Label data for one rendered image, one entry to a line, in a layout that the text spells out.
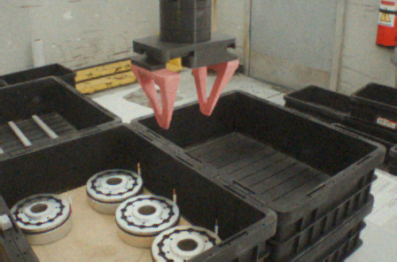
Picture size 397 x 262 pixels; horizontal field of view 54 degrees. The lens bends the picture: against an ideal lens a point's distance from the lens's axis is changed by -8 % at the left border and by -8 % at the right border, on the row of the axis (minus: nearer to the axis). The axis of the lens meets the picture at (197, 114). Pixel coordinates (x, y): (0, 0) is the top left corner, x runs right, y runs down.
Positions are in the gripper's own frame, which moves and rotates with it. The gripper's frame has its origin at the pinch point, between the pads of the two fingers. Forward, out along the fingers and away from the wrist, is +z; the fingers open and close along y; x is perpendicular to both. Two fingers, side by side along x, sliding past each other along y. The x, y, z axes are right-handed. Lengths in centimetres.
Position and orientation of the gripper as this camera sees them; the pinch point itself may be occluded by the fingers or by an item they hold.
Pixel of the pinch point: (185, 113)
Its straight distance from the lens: 49.5
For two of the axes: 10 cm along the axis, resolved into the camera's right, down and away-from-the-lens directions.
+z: -0.1, 9.2, 3.9
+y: -7.7, 2.4, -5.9
